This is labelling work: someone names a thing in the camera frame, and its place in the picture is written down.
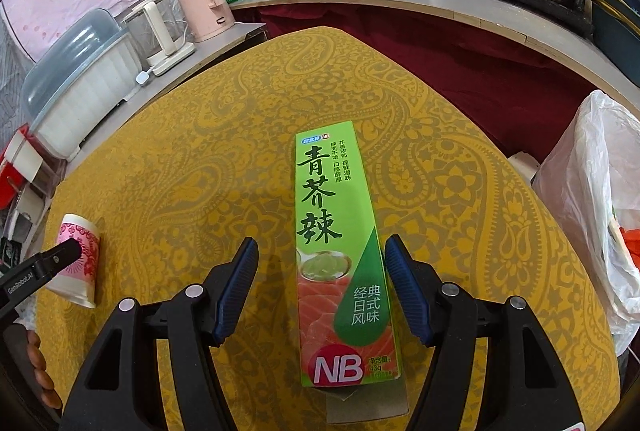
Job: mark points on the white glass kettle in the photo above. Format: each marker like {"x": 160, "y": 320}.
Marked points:
{"x": 155, "y": 26}

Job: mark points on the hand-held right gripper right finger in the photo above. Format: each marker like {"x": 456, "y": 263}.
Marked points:
{"x": 405, "y": 286}

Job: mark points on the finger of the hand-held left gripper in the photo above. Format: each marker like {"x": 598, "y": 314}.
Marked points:
{"x": 45, "y": 266}

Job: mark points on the red white cardboard box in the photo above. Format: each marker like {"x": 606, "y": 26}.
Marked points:
{"x": 20, "y": 161}

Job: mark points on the white paper cup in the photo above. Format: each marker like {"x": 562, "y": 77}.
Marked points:
{"x": 75, "y": 286}

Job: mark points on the green cardboard box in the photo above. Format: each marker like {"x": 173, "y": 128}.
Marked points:
{"x": 330, "y": 211}

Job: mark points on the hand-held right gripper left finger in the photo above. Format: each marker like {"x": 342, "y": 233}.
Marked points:
{"x": 235, "y": 291}

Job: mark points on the red plastic bag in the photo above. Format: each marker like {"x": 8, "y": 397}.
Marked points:
{"x": 631, "y": 248}

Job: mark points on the white plug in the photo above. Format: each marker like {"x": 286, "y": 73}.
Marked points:
{"x": 144, "y": 78}

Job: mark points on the white dish rack clear lid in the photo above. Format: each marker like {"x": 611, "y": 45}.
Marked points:
{"x": 85, "y": 101}

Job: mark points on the black induction cooker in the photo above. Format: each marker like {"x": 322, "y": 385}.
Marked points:
{"x": 540, "y": 6}

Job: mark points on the dark teal basin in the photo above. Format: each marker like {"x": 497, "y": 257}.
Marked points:
{"x": 617, "y": 31}

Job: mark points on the white plastic bag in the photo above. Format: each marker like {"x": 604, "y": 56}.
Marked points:
{"x": 575, "y": 171}

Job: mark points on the dark red curtain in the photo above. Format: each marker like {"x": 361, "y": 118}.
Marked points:
{"x": 450, "y": 61}

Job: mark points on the yellow patterned tablecloth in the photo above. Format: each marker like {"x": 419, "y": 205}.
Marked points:
{"x": 200, "y": 161}

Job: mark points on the pink electric kettle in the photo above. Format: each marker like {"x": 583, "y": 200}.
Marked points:
{"x": 200, "y": 1}

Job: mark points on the person's left hand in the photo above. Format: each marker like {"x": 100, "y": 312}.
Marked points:
{"x": 40, "y": 366}

